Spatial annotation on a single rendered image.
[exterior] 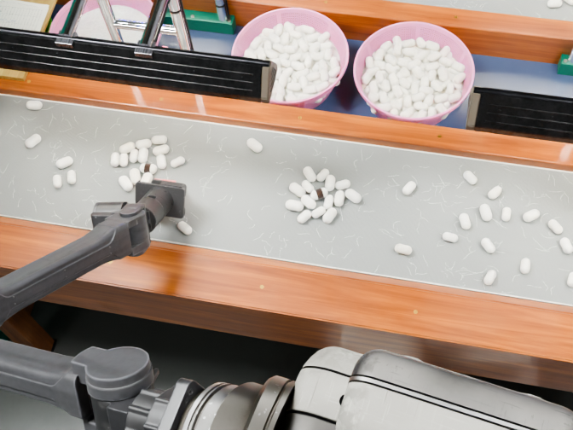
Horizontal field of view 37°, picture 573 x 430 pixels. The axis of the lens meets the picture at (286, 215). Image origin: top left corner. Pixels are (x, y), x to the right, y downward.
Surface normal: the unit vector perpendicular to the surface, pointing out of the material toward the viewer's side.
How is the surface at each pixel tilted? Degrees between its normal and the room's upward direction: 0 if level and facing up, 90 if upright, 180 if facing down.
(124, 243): 68
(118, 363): 43
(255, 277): 0
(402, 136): 0
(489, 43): 90
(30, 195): 0
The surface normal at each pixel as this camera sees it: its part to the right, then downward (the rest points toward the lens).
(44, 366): -0.14, -0.91
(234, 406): 0.07, -0.72
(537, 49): -0.19, 0.88
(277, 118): -0.06, -0.45
